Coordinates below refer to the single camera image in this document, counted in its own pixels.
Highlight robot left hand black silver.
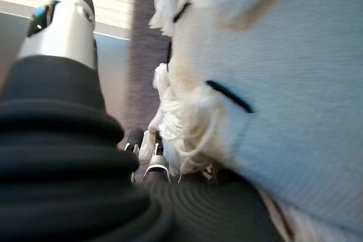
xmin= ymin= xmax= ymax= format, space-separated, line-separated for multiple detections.
xmin=0 ymin=0 xmax=284 ymax=242

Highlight white fringed cushion black stitches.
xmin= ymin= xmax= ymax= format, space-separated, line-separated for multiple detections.
xmin=147 ymin=0 xmax=363 ymax=242

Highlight dark grey fabric sofa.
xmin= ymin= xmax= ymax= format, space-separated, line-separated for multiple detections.
xmin=124 ymin=0 xmax=172 ymax=133

